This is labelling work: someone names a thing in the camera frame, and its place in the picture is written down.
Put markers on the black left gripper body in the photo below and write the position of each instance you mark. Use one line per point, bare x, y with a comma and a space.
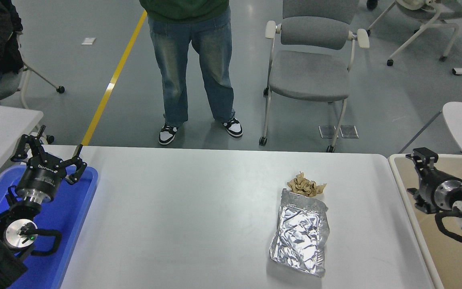
42, 178

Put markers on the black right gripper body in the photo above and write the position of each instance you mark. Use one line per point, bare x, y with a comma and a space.
427, 188

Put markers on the tan paper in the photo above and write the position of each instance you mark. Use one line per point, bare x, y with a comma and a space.
305, 186

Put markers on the silver foil tray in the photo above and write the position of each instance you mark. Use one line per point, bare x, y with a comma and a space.
301, 235

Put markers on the grey padded armchair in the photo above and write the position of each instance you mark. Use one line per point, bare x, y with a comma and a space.
309, 76

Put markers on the blue plastic tray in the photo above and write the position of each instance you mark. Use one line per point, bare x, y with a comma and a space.
66, 208

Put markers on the large pale bin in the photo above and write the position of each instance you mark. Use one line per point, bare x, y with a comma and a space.
447, 265

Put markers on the grey chair with white legs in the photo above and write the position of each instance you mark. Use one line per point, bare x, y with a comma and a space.
8, 84

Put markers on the clear floor plate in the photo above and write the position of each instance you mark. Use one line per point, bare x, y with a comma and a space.
349, 132
328, 132

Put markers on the white framed wheeled chair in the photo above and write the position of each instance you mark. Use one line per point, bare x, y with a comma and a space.
435, 12

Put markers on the standing person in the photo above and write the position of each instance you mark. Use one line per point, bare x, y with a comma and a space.
215, 60

